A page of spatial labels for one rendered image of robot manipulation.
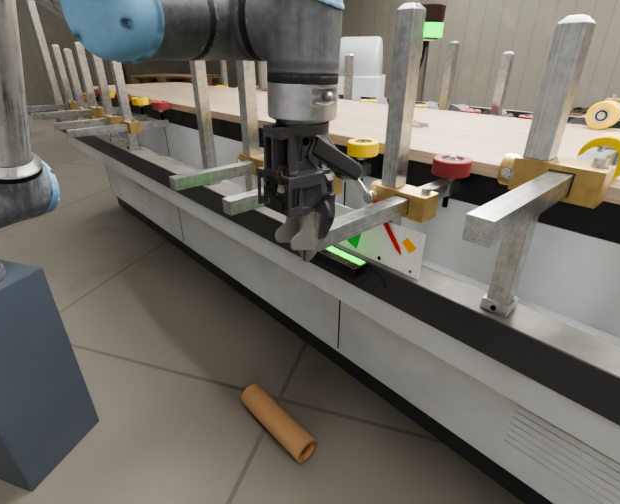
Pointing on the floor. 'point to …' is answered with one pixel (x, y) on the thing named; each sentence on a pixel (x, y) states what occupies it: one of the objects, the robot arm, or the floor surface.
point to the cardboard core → (279, 423)
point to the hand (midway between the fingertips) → (310, 251)
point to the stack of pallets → (174, 78)
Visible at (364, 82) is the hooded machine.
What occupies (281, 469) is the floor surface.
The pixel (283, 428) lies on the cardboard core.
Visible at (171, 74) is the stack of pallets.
